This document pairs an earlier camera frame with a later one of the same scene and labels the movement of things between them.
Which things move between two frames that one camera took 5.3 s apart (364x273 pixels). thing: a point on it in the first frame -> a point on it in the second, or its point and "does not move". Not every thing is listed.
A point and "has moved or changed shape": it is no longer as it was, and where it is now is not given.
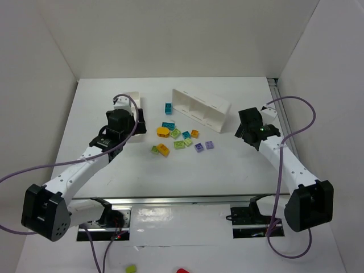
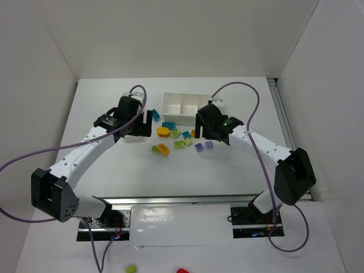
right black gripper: x=243 y=132 -> x=207 y=127
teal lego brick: x=168 y=108 -> x=156 y=115
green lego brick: x=179 y=144 does not move
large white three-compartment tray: x=211 y=112 has moved or changed shape
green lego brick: x=154 y=150 does not move
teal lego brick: x=169 y=125 does not move
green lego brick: x=175 y=133 does not move
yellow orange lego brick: x=163 y=149 does not move
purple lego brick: x=198 y=147 does not move
